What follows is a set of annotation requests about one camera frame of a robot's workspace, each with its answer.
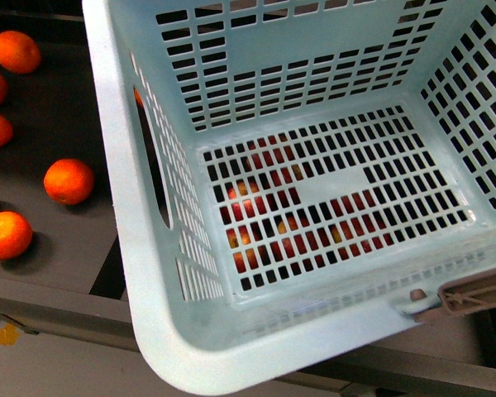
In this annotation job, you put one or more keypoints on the orange fruit top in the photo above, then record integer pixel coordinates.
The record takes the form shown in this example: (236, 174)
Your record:
(19, 53)

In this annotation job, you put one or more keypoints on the brown basket handle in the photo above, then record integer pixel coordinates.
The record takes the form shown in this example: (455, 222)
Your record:
(475, 295)

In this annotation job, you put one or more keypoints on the orange fruit centre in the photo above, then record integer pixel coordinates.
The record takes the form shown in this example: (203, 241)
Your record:
(69, 181)

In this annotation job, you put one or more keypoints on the light blue plastic basket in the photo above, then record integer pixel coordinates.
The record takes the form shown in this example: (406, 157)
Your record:
(413, 80)

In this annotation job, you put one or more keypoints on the black fruit display tray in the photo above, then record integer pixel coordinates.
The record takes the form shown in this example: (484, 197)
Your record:
(54, 113)

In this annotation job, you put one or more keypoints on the red apples under basket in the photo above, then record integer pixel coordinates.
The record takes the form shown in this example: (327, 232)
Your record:
(292, 204)

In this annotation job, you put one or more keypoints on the orange fruit bottom left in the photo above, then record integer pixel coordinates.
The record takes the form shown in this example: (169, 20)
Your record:
(15, 235)

